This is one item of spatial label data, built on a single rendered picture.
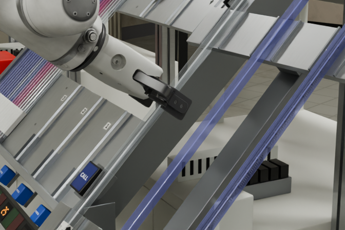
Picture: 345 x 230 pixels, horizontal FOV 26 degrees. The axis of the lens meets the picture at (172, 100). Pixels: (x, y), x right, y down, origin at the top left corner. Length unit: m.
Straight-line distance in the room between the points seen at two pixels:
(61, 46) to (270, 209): 0.70
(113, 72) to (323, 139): 1.07
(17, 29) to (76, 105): 0.56
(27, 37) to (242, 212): 0.36
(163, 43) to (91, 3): 1.12
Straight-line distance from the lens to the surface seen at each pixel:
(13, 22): 0.88
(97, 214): 1.13
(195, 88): 1.20
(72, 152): 1.32
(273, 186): 1.54
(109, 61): 0.93
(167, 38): 1.96
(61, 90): 1.52
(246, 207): 1.00
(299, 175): 1.67
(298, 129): 2.01
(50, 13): 0.82
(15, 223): 1.34
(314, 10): 7.50
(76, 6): 0.83
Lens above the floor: 1.19
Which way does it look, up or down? 15 degrees down
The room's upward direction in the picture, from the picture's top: straight up
